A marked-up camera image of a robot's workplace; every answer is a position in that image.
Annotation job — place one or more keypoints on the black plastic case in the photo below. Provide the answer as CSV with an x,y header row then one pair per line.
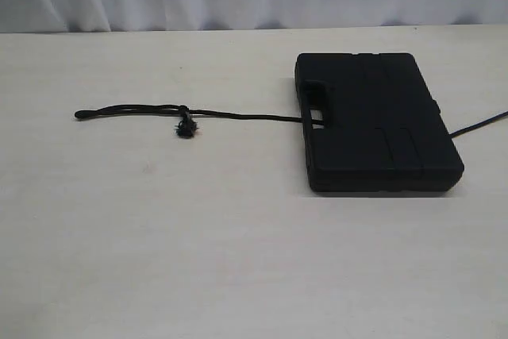
x,y
370,124

